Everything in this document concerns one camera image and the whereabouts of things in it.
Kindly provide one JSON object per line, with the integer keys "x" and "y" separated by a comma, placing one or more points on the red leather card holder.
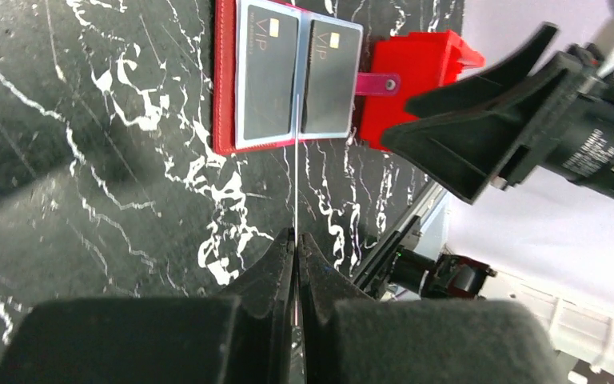
{"x": 229, "y": 59}

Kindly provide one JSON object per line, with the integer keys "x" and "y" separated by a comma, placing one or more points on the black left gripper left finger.
{"x": 240, "y": 335}

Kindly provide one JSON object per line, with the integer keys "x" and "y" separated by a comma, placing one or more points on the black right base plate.
{"x": 449, "y": 276}

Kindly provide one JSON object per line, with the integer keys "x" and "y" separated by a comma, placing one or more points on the black credit card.
{"x": 297, "y": 169}
{"x": 271, "y": 35}

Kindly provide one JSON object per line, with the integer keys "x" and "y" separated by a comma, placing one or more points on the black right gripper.
{"x": 504, "y": 122}

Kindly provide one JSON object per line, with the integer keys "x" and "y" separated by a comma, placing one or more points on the red plastic bin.
{"x": 405, "y": 66}

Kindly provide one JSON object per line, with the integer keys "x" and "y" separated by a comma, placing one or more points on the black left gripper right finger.
{"x": 351, "y": 338}

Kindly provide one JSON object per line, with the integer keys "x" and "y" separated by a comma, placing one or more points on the black VIP card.
{"x": 334, "y": 53}

